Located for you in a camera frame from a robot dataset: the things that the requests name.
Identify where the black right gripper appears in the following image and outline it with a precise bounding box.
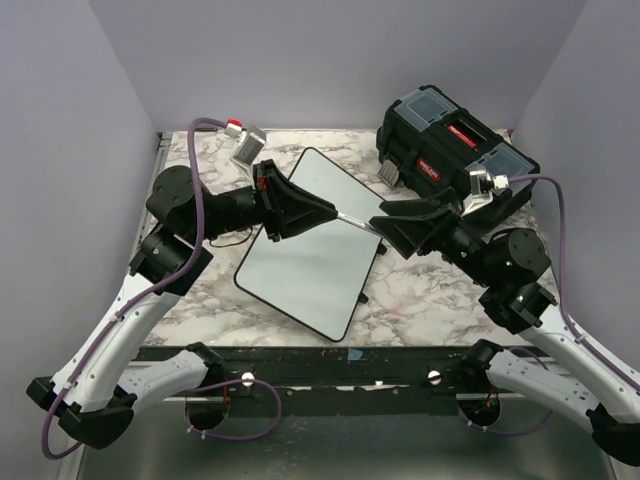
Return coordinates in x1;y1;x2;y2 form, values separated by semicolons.
370;186;498;287

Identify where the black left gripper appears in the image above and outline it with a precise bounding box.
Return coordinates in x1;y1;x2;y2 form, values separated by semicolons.
190;159;338;241

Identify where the white whiteboard marker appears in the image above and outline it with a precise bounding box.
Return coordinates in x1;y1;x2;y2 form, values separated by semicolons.
336;211;381;237

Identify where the white whiteboard black frame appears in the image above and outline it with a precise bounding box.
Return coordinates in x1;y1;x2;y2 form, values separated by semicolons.
234;148;382;342

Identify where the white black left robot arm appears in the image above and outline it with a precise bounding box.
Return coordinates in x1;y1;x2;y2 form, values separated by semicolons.
26;160;338;449

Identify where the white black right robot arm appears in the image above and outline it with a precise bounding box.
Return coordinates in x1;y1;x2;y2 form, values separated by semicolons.
369;199;639;466

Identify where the black red toolbox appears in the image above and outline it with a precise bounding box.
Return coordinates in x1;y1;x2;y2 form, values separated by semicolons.
376;85;540;199

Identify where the blue tape piece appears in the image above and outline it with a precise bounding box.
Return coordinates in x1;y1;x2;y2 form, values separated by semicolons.
347;348;364;362

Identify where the black mounting base bar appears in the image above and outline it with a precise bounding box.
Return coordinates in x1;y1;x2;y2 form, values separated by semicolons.
134;344;571;416

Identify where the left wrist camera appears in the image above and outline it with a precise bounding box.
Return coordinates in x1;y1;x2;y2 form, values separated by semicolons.
224;119;267;178

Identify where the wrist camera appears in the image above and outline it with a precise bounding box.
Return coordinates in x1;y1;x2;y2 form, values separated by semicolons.
462;166;509;217
224;119;267;178

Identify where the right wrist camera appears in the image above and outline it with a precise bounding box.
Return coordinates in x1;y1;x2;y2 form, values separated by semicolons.
462;166;509;217

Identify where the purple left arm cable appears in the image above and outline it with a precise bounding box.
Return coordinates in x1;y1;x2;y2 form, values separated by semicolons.
40;117;234;460

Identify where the aluminium side rail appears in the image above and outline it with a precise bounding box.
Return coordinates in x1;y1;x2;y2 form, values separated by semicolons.
134;132;174;251

